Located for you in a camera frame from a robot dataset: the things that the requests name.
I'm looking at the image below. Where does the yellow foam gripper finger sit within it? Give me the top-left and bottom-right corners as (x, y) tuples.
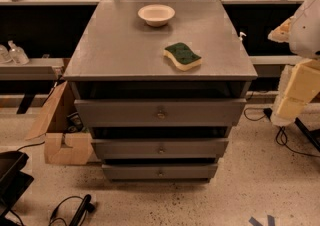
(271, 59), (320, 126)

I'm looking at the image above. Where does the grey drawer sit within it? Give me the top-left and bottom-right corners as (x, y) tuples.
(92, 138), (228, 159)
(102, 164), (218, 180)
(74, 99), (246, 127)

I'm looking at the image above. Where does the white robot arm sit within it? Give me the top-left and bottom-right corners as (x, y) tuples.
(268, 0), (320, 126)

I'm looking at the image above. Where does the grey drawer cabinet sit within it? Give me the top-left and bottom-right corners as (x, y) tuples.
(64, 0), (257, 166)

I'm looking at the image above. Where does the grey top drawer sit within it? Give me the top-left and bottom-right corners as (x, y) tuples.
(74, 99), (246, 127)

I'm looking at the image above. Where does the grey bottom drawer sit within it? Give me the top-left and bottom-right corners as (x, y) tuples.
(102, 164), (218, 180)

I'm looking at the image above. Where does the black power adapter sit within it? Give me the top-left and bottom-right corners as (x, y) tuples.
(263, 108), (272, 120)

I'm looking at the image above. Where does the white pump bottle top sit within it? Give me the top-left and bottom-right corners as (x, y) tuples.
(239, 31), (247, 41)

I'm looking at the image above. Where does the green yellow sponge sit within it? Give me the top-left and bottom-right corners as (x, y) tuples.
(163, 42), (202, 71)

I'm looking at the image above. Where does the blue floor tape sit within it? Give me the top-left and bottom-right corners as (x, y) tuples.
(248, 215), (276, 226)

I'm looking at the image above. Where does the white bowl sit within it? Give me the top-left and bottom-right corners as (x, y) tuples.
(138, 4), (175, 27)

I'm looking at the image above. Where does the cardboard box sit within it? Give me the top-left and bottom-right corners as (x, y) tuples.
(25, 82), (96, 165)

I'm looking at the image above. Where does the clear sanitizer bottle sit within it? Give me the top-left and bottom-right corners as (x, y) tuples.
(8, 40), (29, 65)

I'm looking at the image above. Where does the clear bottle at edge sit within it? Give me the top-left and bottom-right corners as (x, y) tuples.
(0, 45), (12, 64)

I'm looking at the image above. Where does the black tray stack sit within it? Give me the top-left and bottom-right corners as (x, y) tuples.
(0, 151), (34, 219)

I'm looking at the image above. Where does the black tool with cable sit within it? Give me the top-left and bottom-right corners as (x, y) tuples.
(48, 194), (95, 226)

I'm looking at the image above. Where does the grey metal shelf rail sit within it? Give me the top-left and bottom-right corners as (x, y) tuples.
(0, 58), (64, 81)

